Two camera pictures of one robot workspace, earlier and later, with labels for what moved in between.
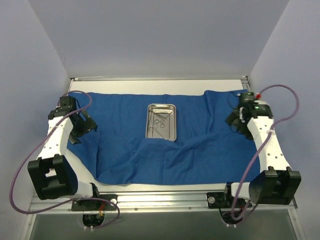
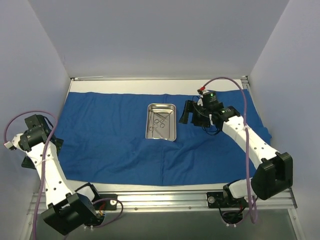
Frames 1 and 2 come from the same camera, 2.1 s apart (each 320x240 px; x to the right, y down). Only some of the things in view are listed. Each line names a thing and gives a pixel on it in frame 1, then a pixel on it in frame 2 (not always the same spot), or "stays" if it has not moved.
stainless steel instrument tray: [161, 121] stays
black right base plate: [222, 200] stays
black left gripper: [81, 125] -> [56, 144]
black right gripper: [238, 122] -> [189, 112]
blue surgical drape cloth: [205, 152] stays
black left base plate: [95, 204] stays
